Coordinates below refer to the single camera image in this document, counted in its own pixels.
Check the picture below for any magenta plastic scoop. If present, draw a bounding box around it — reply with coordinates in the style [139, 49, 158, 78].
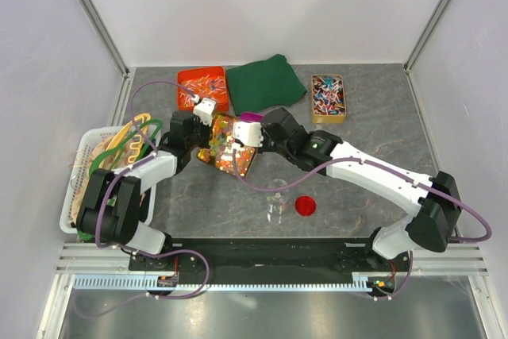
[240, 112, 264, 123]

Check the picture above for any gold tin with star candies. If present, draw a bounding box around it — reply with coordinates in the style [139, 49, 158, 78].
[197, 114, 256, 178]

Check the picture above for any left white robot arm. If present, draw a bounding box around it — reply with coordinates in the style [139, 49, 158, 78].
[76, 111, 213, 270]

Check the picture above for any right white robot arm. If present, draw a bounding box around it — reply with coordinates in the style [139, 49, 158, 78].
[260, 108, 460, 271]

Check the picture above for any folded green cloth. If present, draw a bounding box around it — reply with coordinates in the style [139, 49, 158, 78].
[225, 54, 306, 116]

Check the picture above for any orange plastic candy box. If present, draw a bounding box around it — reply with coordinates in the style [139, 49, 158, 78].
[176, 66, 229, 113]

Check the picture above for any gold tin with lollipops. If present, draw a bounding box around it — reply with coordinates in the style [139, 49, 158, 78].
[310, 75, 347, 124]

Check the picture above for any clear glass jar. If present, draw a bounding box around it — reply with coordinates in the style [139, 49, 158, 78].
[267, 189, 290, 225]

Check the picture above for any red jar lid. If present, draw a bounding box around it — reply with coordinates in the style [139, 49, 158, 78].
[294, 195, 317, 217]

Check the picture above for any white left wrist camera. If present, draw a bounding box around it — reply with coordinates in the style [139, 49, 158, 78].
[193, 98, 217, 127]

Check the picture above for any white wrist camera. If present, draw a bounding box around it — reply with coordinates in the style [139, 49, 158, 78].
[193, 98, 217, 127]
[232, 121, 264, 148]

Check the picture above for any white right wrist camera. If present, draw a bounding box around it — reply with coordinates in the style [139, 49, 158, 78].
[232, 121, 264, 148]

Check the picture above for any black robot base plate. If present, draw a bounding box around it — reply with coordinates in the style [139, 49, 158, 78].
[129, 237, 410, 273]

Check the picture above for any blue slotted cable duct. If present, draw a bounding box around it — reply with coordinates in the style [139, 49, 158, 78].
[74, 275, 374, 292]

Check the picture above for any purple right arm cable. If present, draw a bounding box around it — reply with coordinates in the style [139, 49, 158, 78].
[233, 148, 493, 302]

